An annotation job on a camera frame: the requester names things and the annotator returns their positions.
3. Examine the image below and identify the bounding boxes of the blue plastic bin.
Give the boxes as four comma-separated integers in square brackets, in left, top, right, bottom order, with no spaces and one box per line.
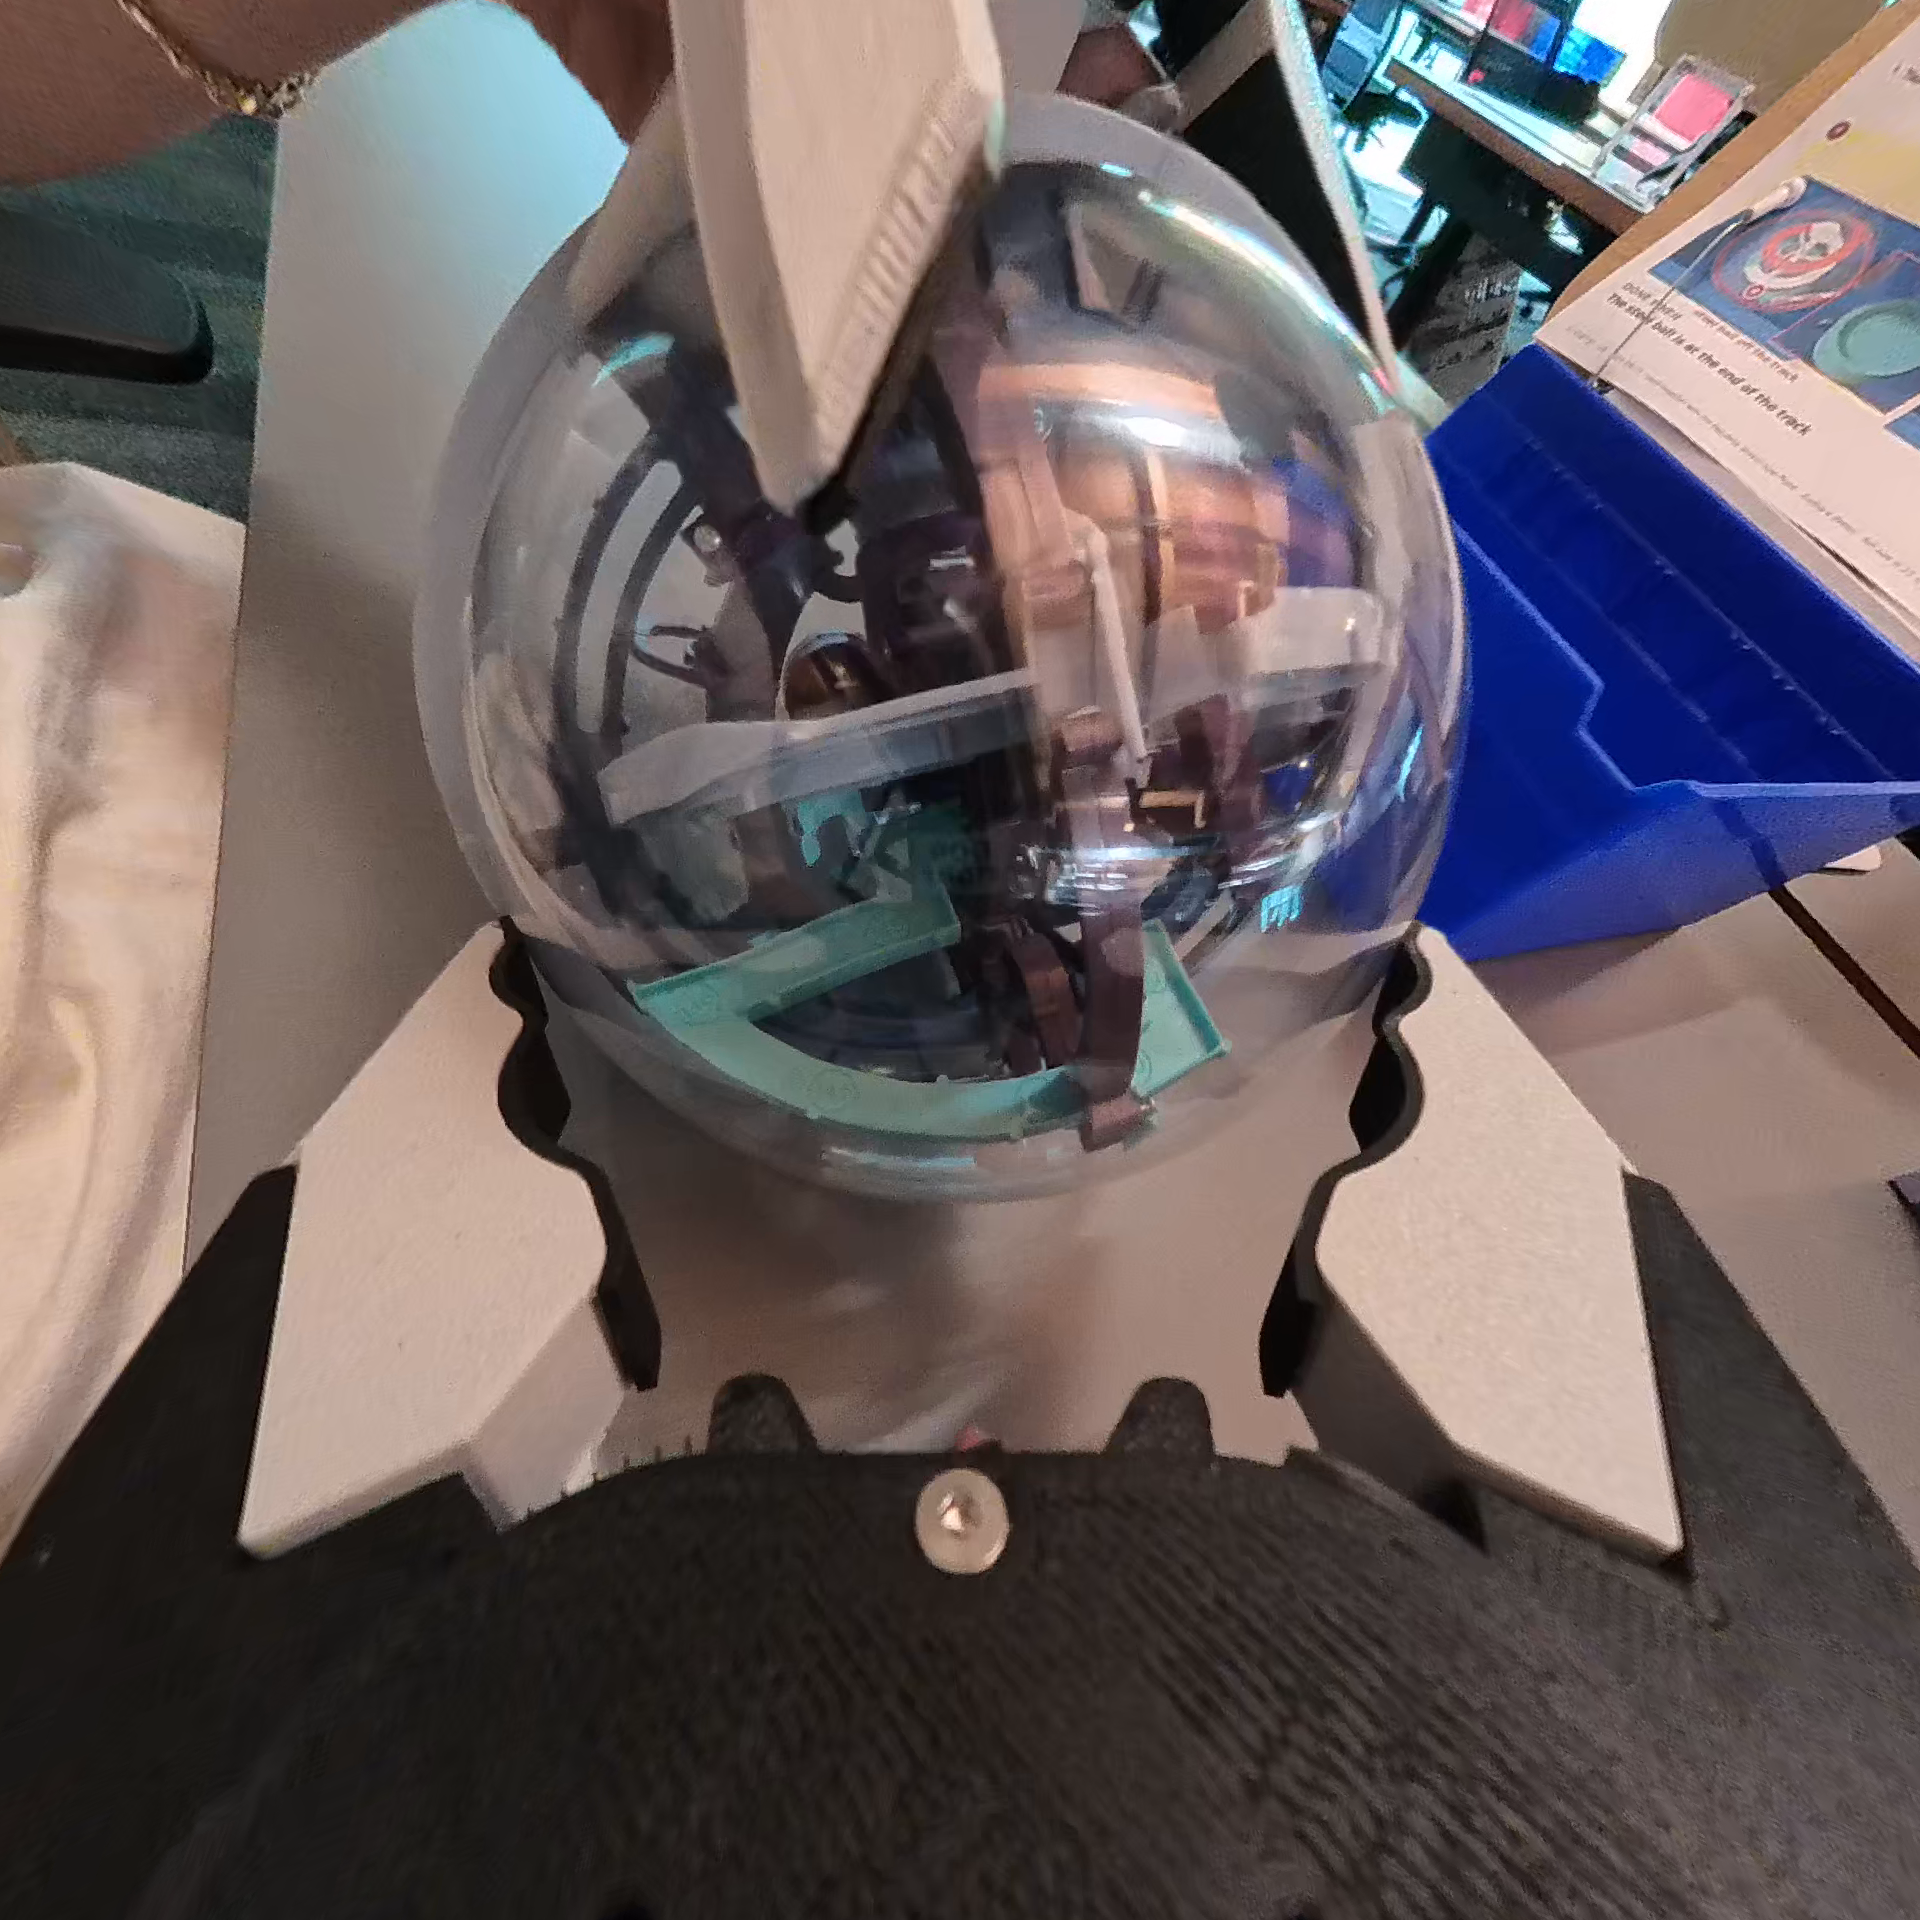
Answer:
[1411,347,1920,962]

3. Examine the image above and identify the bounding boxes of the person's left hand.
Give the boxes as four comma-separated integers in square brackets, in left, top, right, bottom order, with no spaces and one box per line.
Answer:
[163,0,682,139]

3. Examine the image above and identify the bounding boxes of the gold chain bracelet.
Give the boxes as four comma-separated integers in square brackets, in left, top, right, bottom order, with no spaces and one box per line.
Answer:
[120,0,318,122]

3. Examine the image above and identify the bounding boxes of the clear plastic maze ball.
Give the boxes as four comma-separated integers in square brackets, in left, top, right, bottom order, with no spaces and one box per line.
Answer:
[411,96,1469,1203]

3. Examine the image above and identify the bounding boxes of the printed white shirt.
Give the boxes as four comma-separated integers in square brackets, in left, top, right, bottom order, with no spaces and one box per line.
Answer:
[0,464,250,1531]

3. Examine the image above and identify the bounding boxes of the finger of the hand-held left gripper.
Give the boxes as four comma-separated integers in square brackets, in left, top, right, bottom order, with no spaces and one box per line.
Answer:
[662,0,1011,507]
[1178,0,1408,380]

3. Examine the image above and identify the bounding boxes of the wooden desk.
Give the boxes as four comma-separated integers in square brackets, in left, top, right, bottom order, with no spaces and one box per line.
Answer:
[1387,58,1653,238]

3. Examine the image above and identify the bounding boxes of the printed instruction sheet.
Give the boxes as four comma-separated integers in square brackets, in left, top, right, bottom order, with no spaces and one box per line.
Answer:
[1536,30,1920,663]

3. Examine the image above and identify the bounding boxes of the clear acrylic stand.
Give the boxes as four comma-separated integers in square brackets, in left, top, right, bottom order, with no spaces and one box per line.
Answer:
[1597,54,1757,192]

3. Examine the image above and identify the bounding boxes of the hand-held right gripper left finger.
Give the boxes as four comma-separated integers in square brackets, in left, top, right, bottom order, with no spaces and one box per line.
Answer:
[241,919,662,1559]

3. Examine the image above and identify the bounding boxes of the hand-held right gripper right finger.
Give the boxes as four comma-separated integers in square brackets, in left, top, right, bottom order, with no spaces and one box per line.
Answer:
[1258,928,1685,1561]

